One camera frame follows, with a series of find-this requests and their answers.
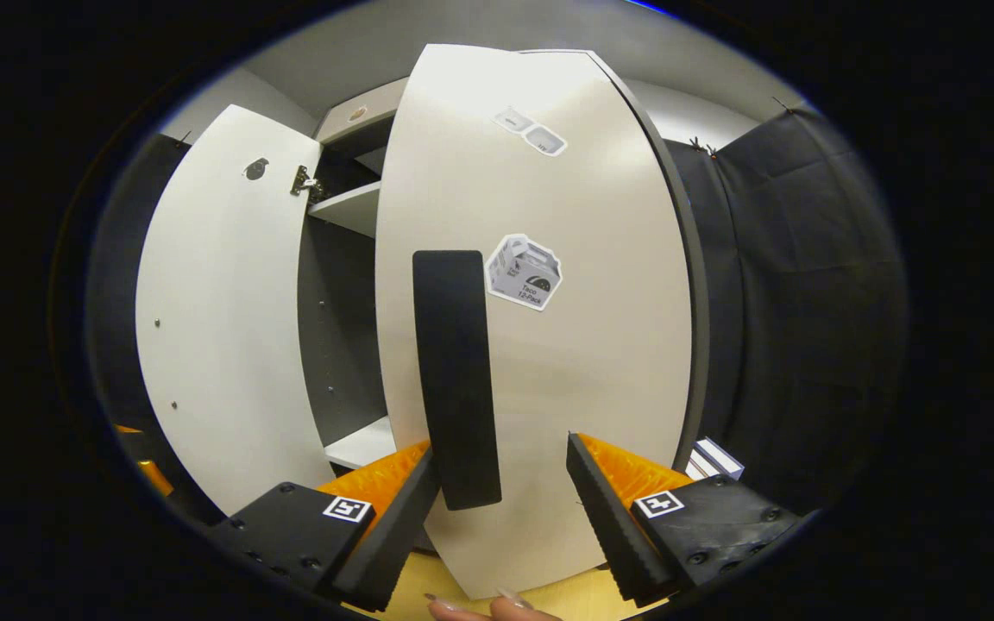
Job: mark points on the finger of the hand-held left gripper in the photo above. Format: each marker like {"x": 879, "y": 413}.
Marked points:
{"x": 159, "y": 479}
{"x": 130, "y": 440}

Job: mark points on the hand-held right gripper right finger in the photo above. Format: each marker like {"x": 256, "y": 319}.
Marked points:
{"x": 605, "y": 526}

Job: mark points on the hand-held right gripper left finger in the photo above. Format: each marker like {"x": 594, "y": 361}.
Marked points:
{"x": 393, "y": 535}

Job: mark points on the white cabinet door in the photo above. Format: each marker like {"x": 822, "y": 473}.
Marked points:
{"x": 221, "y": 328}
{"x": 583, "y": 362}

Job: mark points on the metal door hinge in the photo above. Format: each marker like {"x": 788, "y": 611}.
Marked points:
{"x": 303, "y": 183}

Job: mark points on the beige cabinet drawer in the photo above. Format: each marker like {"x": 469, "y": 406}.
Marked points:
{"x": 380, "y": 103}

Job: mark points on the black backdrop cloth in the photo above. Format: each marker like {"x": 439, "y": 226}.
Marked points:
{"x": 808, "y": 302}

